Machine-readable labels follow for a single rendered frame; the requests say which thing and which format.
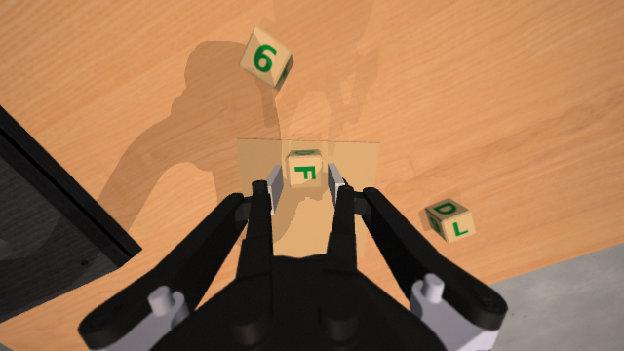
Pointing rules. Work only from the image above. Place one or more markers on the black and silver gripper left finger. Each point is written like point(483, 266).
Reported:
point(136, 317)

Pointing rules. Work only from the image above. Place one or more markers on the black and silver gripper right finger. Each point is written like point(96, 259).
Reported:
point(465, 313)

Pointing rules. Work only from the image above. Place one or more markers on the tan flat mat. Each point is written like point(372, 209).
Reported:
point(302, 222)

